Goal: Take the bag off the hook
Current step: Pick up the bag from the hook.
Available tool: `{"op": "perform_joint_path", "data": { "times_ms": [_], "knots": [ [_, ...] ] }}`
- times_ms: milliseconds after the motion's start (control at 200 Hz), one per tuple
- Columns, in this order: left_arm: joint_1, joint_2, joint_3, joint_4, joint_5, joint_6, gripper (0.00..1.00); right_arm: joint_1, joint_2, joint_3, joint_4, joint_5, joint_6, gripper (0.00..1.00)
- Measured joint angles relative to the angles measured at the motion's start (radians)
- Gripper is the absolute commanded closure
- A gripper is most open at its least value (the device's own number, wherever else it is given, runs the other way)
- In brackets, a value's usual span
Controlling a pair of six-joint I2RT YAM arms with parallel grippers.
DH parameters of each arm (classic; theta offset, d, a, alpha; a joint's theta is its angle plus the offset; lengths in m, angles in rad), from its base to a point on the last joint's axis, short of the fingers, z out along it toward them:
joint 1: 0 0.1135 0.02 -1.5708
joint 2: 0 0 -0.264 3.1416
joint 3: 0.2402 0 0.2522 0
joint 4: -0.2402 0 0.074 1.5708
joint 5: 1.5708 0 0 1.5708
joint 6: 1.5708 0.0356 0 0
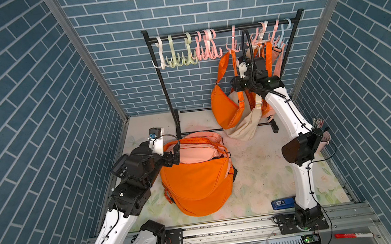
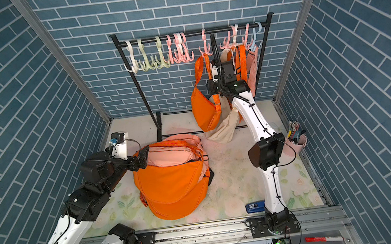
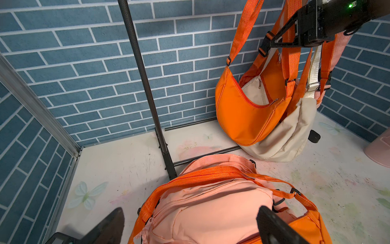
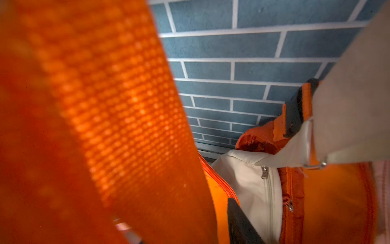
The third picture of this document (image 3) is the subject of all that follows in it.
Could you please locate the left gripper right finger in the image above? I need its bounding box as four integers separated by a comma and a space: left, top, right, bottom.
257, 206, 309, 244

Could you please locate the beige sling bag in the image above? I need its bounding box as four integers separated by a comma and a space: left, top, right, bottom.
241, 46, 322, 162

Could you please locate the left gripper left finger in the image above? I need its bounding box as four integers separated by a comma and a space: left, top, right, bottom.
82, 207, 125, 244

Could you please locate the orange sling bag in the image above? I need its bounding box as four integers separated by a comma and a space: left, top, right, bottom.
129, 166, 332, 244
215, 1, 324, 146

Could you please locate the black calculator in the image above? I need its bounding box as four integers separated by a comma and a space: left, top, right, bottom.
45, 232, 76, 244

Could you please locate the black clothes rack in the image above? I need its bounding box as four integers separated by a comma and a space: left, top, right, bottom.
117, 0, 321, 181

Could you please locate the pink pen cup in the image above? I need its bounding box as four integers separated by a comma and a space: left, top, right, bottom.
364, 128, 390, 168

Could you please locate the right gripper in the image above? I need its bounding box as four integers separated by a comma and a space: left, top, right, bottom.
258, 0, 390, 58

